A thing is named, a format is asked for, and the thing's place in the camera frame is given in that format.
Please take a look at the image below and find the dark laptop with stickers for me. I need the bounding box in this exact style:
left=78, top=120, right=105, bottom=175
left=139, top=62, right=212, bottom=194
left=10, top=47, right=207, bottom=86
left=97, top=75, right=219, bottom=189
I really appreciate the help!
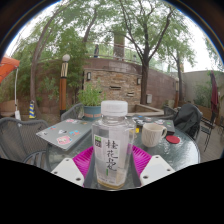
left=131, top=114, right=177, bottom=136

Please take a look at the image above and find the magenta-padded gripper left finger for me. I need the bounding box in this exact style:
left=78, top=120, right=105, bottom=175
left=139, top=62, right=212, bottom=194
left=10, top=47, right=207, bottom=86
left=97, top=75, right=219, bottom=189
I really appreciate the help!
left=51, top=145, right=96, bottom=188

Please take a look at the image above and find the flat round red coaster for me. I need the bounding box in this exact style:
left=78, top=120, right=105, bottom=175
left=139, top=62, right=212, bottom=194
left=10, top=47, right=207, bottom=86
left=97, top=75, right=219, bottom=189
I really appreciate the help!
left=165, top=134, right=181, bottom=145

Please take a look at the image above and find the wooden globe lamp post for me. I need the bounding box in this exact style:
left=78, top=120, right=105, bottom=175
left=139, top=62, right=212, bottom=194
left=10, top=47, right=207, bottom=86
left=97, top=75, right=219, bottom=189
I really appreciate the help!
left=59, top=53, right=72, bottom=117

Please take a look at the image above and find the clear white-capped drink bottle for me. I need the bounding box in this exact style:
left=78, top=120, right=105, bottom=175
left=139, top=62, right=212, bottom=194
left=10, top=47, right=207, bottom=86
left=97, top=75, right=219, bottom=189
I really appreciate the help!
left=91, top=100, right=137, bottom=190

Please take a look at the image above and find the closed dark red umbrella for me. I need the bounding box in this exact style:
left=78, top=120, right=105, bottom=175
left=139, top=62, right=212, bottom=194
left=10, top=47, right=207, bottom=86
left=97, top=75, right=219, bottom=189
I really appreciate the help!
left=209, top=70, right=220, bottom=118

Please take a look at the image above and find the orange canopy tent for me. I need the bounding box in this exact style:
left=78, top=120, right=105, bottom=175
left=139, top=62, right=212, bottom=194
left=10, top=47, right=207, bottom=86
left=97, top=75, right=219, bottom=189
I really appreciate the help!
left=0, top=55, right=21, bottom=119

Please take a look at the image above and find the green plant in blue pot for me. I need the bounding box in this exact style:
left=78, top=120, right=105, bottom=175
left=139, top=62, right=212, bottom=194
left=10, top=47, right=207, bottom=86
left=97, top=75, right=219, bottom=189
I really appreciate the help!
left=77, top=81, right=105, bottom=122

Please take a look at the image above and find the blue yellow striped cone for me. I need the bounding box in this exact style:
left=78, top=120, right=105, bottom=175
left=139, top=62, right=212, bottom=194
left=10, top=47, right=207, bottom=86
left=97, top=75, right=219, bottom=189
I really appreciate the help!
left=28, top=99, right=37, bottom=120

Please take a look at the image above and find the grey woven armchair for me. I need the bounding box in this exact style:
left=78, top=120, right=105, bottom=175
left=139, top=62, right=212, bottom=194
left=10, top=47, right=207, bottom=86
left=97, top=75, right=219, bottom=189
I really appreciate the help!
left=0, top=116, right=51, bottom=168
left=162, top=104, right=204, bottom=141
left=59, top=102, right=84, bottom=123

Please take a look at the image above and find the white ribbed mug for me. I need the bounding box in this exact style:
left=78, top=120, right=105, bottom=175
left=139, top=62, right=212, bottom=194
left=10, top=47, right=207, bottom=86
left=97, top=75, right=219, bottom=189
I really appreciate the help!
left=141, top=122, right=168, bottom=148

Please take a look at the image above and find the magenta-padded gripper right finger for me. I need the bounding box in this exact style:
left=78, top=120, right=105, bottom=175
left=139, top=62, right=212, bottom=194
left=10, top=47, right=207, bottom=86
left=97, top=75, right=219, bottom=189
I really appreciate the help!
left=131, top=144, right=176, bottom=188

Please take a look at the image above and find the black jacket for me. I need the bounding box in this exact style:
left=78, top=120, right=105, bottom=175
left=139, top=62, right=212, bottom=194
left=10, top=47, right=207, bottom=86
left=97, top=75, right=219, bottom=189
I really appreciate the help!
left=173, top=103, right=203, bottom=139

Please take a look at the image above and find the silver laptop with stickers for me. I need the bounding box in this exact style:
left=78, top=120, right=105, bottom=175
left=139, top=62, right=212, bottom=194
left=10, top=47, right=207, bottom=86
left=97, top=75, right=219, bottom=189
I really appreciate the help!
left=35, top=118, right=94, bottom=152

